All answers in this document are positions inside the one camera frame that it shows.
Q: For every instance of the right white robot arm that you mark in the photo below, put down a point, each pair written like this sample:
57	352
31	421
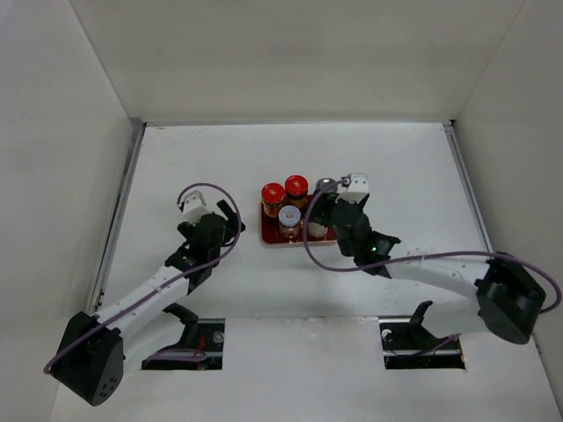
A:
497	292

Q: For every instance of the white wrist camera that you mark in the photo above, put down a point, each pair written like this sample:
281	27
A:
354	188
193	207

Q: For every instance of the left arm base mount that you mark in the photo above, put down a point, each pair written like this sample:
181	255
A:
199	346

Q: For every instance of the white salt grinder black cap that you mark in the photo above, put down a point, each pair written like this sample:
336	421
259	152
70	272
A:
315	230

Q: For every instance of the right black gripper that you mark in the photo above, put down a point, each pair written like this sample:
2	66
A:
325	201

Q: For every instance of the pink spice jar grey lid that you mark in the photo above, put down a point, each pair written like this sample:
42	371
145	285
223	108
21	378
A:
289	222

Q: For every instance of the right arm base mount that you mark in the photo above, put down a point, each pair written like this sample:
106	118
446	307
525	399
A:
407	345

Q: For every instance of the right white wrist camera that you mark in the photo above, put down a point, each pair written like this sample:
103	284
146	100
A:
354	188

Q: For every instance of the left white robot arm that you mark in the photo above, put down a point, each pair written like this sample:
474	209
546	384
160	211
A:
96	350

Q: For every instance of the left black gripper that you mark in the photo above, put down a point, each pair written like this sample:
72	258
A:
233	227

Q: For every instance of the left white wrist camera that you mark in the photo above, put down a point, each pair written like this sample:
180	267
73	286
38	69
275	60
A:
193	207

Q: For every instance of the red lid chili sauce jar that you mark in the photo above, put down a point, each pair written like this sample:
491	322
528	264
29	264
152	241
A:
273	198

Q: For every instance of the red lacquer tray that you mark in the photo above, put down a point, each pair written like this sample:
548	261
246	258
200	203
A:
271	235

